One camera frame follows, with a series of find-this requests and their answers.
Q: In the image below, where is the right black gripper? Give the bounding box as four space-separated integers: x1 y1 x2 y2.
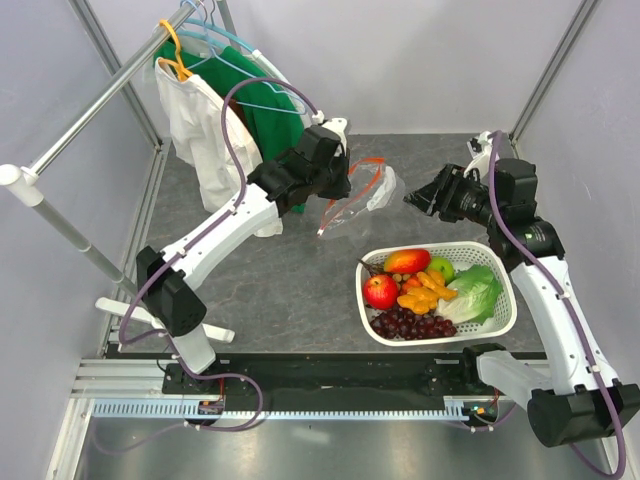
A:
404 162 504 229

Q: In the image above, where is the clear zip top bag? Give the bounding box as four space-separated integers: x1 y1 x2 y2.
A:
316 157 405 242

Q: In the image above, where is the red yellow mango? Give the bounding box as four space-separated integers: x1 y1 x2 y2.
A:
383 249 431 274

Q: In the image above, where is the brown longan cluster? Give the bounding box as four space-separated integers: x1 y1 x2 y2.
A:
359 260 411 283

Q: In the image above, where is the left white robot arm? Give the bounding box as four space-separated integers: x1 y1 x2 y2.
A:
136 118 351 393

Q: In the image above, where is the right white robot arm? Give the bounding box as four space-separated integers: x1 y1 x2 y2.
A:
404 158 639 447

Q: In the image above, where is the white plastic basket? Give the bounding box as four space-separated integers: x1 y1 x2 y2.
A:
356 241 517 347

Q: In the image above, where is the green apple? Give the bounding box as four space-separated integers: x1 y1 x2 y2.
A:
428 256 455 285

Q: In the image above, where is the green shirt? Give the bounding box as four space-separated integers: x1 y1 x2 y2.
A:
153 41 311 215

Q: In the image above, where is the yellow ginger root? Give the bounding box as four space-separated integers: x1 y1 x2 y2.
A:
396 269 458 315

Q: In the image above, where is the green lettuce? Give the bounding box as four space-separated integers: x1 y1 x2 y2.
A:
435 265 503 325

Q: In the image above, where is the red apple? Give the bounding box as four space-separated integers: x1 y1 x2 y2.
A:
362 274 399 310

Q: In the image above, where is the brown garment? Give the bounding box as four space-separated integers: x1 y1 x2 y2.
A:
226 98 249 129

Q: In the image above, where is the purple grape bunch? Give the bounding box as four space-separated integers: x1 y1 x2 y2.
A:
369 306 458 341

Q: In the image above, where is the white shirt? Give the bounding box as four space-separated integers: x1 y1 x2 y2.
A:
153 56 286 237

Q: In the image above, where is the orange hanger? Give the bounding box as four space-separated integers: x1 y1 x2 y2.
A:
158 18 194 83

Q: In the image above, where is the metal clothes rack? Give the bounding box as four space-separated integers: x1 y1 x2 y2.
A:
0 0 236 346

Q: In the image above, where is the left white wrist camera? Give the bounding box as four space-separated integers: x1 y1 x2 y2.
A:
311 110 350 155

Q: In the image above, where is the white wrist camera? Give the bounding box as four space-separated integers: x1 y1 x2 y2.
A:
464 131 493 180
311 110 350 155

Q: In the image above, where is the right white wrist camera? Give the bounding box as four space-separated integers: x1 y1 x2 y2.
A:
464 131 493 180

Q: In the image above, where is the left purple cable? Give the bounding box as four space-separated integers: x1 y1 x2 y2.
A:
89 77 321 455

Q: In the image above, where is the blue wire hanger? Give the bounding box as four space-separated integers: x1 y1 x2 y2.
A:
178 13 308 116

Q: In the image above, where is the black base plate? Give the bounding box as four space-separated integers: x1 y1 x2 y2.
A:
160 351 501 406

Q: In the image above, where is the grey cable duct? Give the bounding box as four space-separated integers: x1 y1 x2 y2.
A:
92 398 469 421

